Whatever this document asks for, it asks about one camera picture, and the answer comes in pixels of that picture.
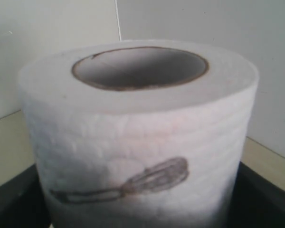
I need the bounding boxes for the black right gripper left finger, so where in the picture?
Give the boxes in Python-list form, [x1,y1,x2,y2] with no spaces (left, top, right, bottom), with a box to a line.
[0,165,51,228]

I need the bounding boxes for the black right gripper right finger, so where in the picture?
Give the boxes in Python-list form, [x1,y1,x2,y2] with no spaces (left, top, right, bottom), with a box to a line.
[226,162,285,228]

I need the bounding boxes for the printed white paper towel roll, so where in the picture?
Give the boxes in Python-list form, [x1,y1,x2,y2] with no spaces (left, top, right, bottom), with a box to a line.
[18,40,259,228]

